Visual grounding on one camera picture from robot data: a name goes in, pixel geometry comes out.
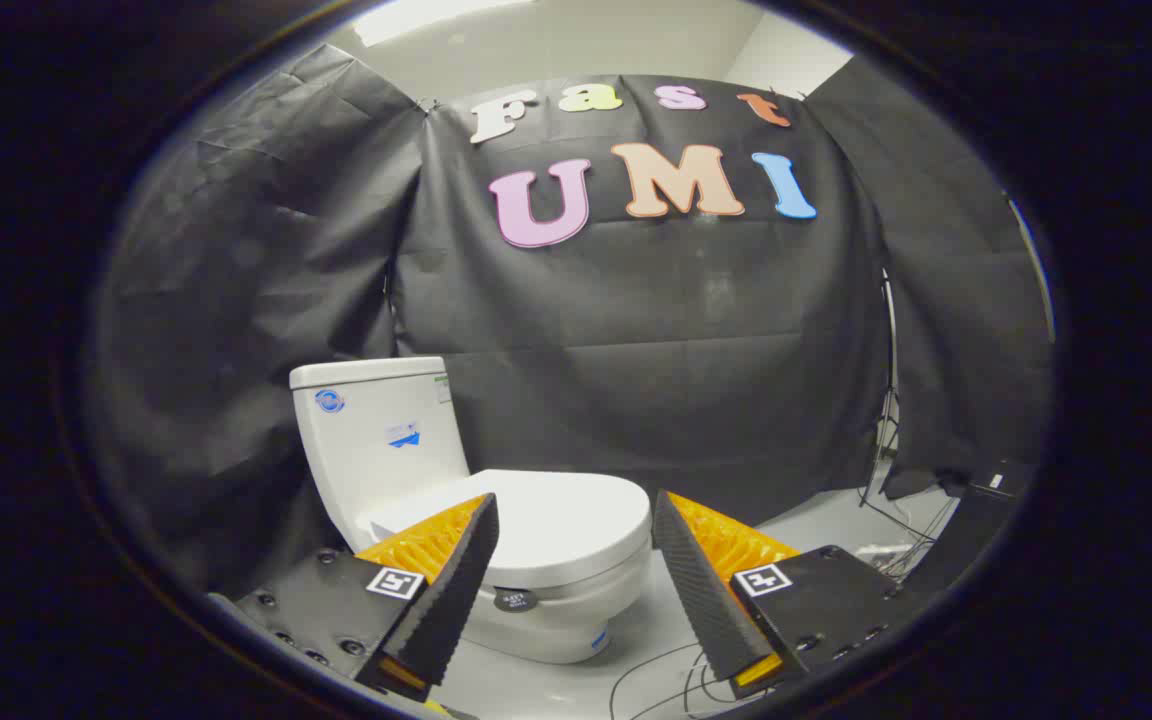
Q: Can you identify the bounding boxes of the black backdrop cloth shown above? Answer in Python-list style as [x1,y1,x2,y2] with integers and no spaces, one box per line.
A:
[86,45,1055,601]

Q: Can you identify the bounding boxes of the white toilet lid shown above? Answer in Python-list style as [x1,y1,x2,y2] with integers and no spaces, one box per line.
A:
[364,469,653,613]

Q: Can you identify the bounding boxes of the black box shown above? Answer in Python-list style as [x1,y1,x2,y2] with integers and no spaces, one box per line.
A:
[901,460,1037,601]

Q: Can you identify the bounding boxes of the ceiling light panel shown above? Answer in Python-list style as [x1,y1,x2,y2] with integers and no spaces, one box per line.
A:
[351,0,537,47]

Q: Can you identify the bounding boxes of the black floor cable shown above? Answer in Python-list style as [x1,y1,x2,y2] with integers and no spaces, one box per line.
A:
[609,640,767,720]

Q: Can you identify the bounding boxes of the black light stand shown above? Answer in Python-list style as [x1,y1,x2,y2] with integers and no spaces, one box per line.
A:
[858,268,903,506]

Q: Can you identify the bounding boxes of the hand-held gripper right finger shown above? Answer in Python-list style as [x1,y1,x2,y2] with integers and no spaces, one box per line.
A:
[651,489,912,699]

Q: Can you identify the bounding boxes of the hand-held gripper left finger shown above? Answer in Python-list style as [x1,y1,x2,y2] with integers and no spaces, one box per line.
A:
[236,492,500,701]

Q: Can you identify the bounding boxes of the white ceramic toilet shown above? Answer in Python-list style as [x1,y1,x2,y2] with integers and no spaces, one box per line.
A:
[289,357,653,665]

